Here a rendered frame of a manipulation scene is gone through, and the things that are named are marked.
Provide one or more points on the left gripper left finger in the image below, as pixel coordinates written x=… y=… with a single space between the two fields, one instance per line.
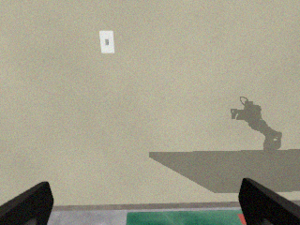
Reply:
x=32 y=207

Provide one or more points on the green flat mat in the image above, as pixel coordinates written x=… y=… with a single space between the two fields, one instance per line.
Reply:
x=212 y=217

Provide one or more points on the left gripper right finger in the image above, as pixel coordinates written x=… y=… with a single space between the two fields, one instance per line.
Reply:
x=262 y=206

